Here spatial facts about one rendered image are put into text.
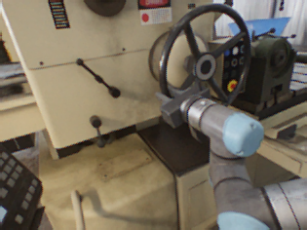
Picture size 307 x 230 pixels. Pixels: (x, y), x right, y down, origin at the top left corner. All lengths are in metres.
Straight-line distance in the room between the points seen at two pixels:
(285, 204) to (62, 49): 0.69
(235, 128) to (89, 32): 0.56
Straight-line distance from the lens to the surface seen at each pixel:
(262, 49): 1.18
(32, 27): 0.74
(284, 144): 1.43
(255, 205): 0.38
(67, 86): 0.77
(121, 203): 1.19
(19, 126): 1.12
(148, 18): 0.82
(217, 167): 0.46
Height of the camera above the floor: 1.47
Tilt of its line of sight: 26 degrees down
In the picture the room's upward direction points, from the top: 6 degrees counter-clockwise
